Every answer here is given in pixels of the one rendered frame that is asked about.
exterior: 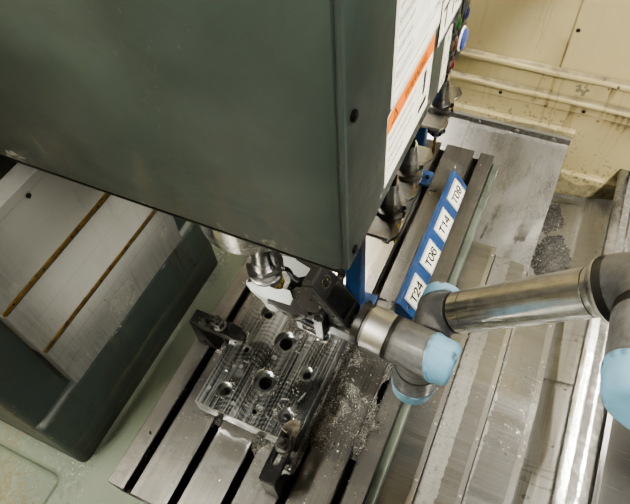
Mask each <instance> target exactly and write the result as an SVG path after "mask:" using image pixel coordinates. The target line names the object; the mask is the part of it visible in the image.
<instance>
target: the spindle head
mask: <svg viewBox="0 0 630 504"><path fill-rule="evenodd" d="M462 3H463V0H461V5H460V6H459V8H458V10H457V12H456V14H455V16H454V18H453V19H452V21H451V23H450V25H449V27H448V29H447V31H446V33H445V34H444V36H443V38H442V40H441V42H440V44H439V46H438V47H436V46H437V39H438V31H439V25H438V26H437V28H436V30H435V32H436V36H435V44H434V52H433V60H432V68H431V76H430V84H429V92H428V100H427V105H426V107H425V109H424V111H423V113H422V115H421V117H420V119H419V121H418V123H417V125H416V127H415V129H414V131H413V133H412V135H411V137H410V139H409V141H408V143H407V145H406V147H405V149H404V151H403V153H402V155H401V157H400V159H399V161H398V163H397V165H396V167H395V169H394V171H393V173H392V175H391V177H390V179H389V181H388V183H387V184H386V186H385V188H384V174H385V156H386V138H387V120H388V116H389V115H390V113H391V111H392V110H390V108H391V91H392V75H393V58H394V41H395V24H396V8H397V0H0V157H3V158H6V159H9V160H12V161H15V162H18V163H20V164H23V165H26V166H29V167H32V168H35V169H38V170H41V171H44V172H47V173H49V174H52V175H55V176H58V177H61V178H64V179H67V180H70V181H73V182H76V183H78V184H81V185H84V186H87V187H90V188H93V189H96V190H99V191H102V192H105V193H107V194H110V195H113V196H116V197H119V198H122V199H125V200H128V201H131V202H134V203H136V204H139V205H142V206H145V207H148V208H151V209H154V210H157V211H160V212H163V213H165V214H168V215H171V216H174V217H177V218H180V219H183V220H186V221H189V222H192V223H194V224H197V225H200V226H203V227H206V228H209V229H212V230H215V231H218V232H221V233H223V234H226V235H229V236H232V237H235V238H238V239H241V240H244V241H247V242H250V243H252V244H255V245H258V246H261V247H264V248H267V249H270V250H273V251H276V252H279V253H281V254H284V255H287V256H290V257H293V258H296V259H299V260H302V261H305V262H307V263H310V264H313V265H316V266H319V267H322V268H325V269H328V270H331V271H334V272H336V273H339V274H343V273H344V271H345V270H348V269H349V268H350V266H351V264H352V262H353V260H354V258H355V256H356V254H357V252H358V250H359V248H360V246H361V244H362V242H363V240H364V238H365V236H366V234H367V232H368V230H369V228H370V226H371V224H372V222H373V220H374V218H375V216H376V214H377V212H378V210H379V208H380V206H381V204H382V202H383V200H384V198H385V196H386V194H387V192H388V190H389V188H390V186H391V184H392V182H393V180H394V178H395V176H396V174H397V172H398V170H399V168H400V166H401V164H402V162H403V160H404V158H405V156H406V154H407V152H408V150H409V148H410V146H411V144H412V142H413V140H414V138H415V136H416V134H417V132H418V130H419V128H420V126H421V124H422V122H423V120H424V118H425V116H426V114H427V112H428V110H429V108H430V106H431V104H432V102H433V100H434V98H435V96H436V94H437V91H438V84H439V76H440V69H441V62H442V55H443V48H444V41H445V36H446V34H447V32H448V31H449V29H450V27H451V25H452V24H454V20H455V17H456V15H457V13H458V12H461V9H462ZM435 32H434V33H435Z"/></svg>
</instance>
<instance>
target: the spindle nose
mask: <svg viewBox="0 0 630 504"><path fill-rule="evenodd" d="M199 227H200V228H201V230H202V231H203V233H204V235H205V236H206V238H207V239H208V240H209V241H210V242H211V243H212V244H213V245H214V246H216V247H218V248H219V249H221V250H223V251H226V252H229V253H233V254H239V255H254V254H260V253H264V252H268V251H271V250H270V249H267V248H264V247H261V246H258V245H255V244H252V243H250V242H247V241H244V240H241V239H238V238H235V237H232V236H229V235H226V234H223V233H221V232H218V231H215V230H212V229H209V228H206V227H203V226H200V225H199Z"/></svg>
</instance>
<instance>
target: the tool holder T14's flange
mask: <svg viewBox="0 0 630 504"><path fill-rule="evenodd" d="M274 253H275V255H276V257H277V259H278V265H277V267H276V268H275V270H273V271H272V272H270V273H267V274H259V273H257V272H255V271H254V270H253V268H252V266H251V263H247V262H246V268H247V272H248V275H249V278H250V280H251V281H252V282H253V283H254V284H256V285H258V286H261V287H269V286H272V285H275V284H277V283H278V282H279V281H280V280H281V277H279V276H280V271H284V272H285V266H284V261H283V257H282V255H281V254H280V253H279V252H276V251H274Z"/></svg>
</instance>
